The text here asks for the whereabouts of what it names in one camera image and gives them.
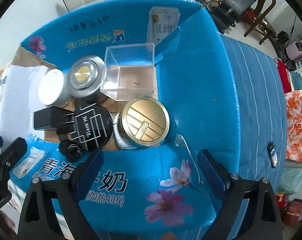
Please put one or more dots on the pink box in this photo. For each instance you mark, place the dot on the pink box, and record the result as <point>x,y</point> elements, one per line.
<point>294,51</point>

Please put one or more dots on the plaid checkered cloth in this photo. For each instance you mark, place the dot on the plaid checkered cloth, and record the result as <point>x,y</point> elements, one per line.
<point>1,129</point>

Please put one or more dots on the clear acrylic box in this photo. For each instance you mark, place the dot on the clear acrylic box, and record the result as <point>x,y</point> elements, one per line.
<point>130,71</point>

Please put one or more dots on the red cloth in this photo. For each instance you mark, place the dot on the red cloth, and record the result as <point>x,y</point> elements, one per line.
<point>284,77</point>

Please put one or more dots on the brown wooden chair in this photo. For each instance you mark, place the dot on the brown wooden chair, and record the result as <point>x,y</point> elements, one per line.
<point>256,19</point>

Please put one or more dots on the black round compact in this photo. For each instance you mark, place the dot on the black round compact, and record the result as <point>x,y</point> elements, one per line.
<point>92,126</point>

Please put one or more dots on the blue blueberry lighter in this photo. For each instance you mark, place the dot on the blue blueberry lighter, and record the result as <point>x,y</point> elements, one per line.
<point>272,154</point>

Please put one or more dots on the silver tin white lid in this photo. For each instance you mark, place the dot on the silver tin white lid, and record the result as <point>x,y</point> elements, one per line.
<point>53,90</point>

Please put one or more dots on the black weight bench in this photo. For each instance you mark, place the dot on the black weight bench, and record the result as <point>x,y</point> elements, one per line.
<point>228,11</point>

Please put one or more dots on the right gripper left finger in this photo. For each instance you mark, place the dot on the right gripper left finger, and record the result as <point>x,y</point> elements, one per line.
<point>38,219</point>

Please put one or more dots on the silver tin gold emblem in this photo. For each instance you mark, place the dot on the silver tin gold emblem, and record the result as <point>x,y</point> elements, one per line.
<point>85,79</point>

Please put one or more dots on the orange floral cloth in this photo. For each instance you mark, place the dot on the orange floral cloth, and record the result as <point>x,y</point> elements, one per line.
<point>294,125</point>

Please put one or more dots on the small black round object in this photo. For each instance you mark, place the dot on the small black round object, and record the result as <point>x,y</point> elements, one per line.
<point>71,150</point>

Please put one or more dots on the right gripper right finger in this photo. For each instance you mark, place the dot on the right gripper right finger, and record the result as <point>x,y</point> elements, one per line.
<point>246,209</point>

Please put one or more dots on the blue cardboard milk box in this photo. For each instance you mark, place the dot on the blue cardboard milk box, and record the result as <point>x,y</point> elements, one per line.
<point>152,192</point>

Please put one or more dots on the white earbuds case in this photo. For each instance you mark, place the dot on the white earbuds case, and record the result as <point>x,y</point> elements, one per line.
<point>121,142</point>

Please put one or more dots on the blue striped tablecloth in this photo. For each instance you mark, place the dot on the blue striped tablecloth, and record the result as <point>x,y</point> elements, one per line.
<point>262,111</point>

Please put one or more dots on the black rectangular box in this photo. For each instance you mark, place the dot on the black rectangular box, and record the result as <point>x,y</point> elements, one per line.
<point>53,119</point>

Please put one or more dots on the gold round tin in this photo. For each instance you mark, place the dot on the gold round tin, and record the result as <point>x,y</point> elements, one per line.
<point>144,122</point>

